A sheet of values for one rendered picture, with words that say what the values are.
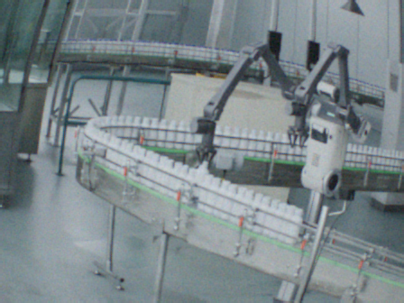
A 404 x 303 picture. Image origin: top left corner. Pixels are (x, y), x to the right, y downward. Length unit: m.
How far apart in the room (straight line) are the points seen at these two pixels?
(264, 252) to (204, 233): 0.44
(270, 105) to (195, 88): 0.72
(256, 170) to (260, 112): 2.49
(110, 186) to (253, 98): 3.80
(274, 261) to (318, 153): 0.87
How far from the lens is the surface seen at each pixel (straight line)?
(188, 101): 9.08
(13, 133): 7.86
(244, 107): 9.18
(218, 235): 4.88
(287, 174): 6.90
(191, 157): 6.49
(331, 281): 4.31
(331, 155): 5.20
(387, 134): 11.00
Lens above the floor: 2.08
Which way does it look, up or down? 9 degrees down
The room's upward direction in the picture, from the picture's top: 10 degrees clockwise
